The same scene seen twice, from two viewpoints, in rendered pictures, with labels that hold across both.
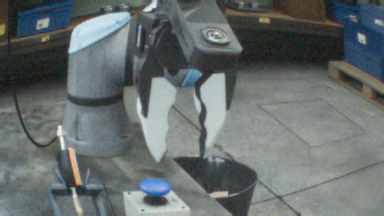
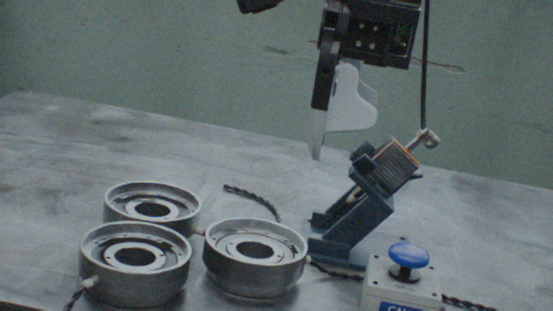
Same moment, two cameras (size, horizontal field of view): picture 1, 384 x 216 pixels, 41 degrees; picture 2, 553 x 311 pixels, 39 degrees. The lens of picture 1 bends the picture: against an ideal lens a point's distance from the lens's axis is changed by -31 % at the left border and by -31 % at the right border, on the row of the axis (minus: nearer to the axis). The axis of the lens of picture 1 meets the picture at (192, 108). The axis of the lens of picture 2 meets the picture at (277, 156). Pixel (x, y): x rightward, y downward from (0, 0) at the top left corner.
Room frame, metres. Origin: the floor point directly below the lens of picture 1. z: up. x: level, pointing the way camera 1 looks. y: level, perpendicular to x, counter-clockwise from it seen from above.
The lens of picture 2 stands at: (0.96, -0.63, 1.19)
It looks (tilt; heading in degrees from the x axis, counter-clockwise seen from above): 20 degrees down; 117
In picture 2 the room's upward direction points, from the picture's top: 9 degrees clockwise
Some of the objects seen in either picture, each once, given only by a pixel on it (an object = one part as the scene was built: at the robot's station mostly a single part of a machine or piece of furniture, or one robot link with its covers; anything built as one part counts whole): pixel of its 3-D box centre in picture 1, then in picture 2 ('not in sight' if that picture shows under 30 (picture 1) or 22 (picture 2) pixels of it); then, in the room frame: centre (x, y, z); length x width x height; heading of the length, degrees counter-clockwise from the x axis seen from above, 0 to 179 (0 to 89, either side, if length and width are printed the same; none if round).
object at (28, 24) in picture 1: (42, 16); not in sight; (4.05, 1.16, 0.56); 0.52 x 0.38 x 0.22; 109
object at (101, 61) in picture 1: (99, 51); not in sight; (1.08, 0.16, 0.97); 0.13 x 0.12 x 0.14; 93
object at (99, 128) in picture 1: (93, 115); not in sight; (1.08, 0.17, 0.85); 0.15 x 0.15 x 0.10
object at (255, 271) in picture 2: not in sight; (253, 257); (0.63, 0.00, 0.82); 0.10 x 0.10 x 0.04
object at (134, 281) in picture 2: not in sight; (134, 264); (0.55, -0.09, 0.82); 0.10 x 0.10 x 0.04
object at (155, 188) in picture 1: (155, 198); (405, 270); (0.77, 0.04, 0.85); 0.04 x 0.04 x 0.05
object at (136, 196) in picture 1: (154, 211); (405, 295); (0.78, 0.04, 0.82); 0.08 x 0.07 x 0.05; 22
